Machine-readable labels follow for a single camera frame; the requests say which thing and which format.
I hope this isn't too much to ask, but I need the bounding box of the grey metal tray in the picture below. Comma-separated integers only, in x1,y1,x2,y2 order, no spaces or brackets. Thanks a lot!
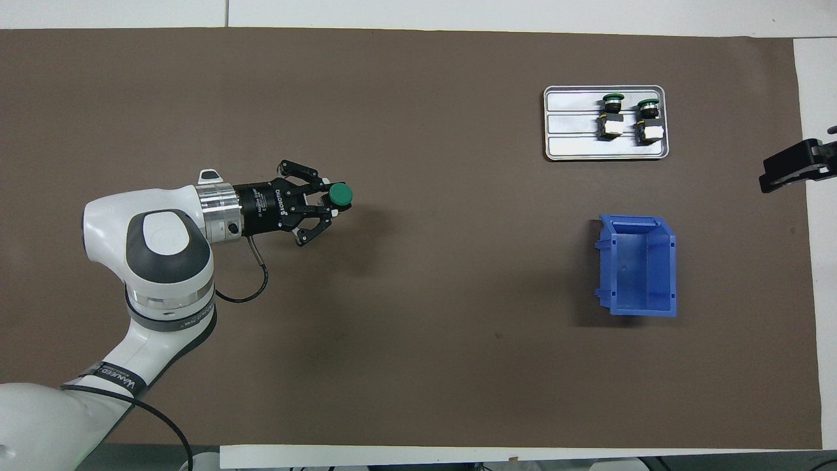
543,85,670,162

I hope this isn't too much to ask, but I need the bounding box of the brown table mat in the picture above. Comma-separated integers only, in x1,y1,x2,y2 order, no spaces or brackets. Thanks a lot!
0,27,823,451

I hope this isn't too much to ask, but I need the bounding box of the green push button switch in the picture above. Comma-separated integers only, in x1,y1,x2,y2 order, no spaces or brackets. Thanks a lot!
320,183,354,218
596,94,625,141
633,98,665,145

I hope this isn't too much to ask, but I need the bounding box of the blue plastic bin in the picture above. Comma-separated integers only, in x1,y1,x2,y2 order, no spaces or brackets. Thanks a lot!
594,215,678,318

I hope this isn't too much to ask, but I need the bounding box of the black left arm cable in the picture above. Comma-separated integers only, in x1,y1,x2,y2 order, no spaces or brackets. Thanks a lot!
59,235,270,471

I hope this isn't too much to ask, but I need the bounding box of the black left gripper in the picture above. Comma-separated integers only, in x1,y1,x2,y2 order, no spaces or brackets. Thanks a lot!
232,159,341,248

